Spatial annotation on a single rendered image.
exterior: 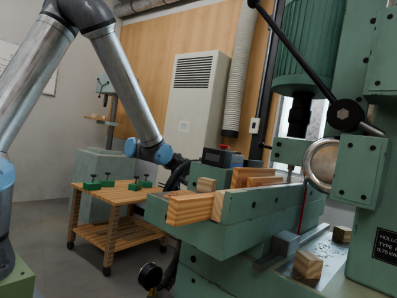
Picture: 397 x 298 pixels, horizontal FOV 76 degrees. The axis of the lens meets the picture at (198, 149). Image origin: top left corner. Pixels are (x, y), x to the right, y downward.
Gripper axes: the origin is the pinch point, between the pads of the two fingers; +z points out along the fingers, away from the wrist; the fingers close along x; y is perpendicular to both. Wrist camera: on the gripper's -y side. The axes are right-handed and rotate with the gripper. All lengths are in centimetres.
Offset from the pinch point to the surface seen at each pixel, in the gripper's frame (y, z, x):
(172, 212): 23, 34, -55
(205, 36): 78, -152, 115
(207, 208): 24, 35, -48
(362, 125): 47, 44, -26
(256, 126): 23, -49, 109
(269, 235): 19, 41, -29
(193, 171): 16.1, 11.2, -23.9
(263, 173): 25.2, 26.9, -14.3
